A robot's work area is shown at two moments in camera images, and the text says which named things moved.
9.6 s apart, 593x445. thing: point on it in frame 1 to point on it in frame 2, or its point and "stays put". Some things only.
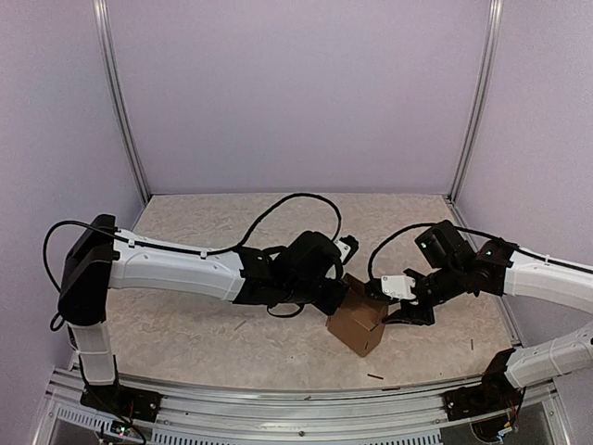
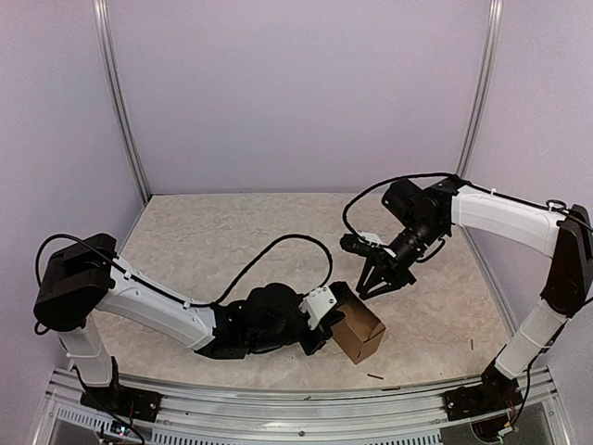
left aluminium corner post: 101,13 stays put
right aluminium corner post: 479,103 stays put
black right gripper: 408,314 to 394,272
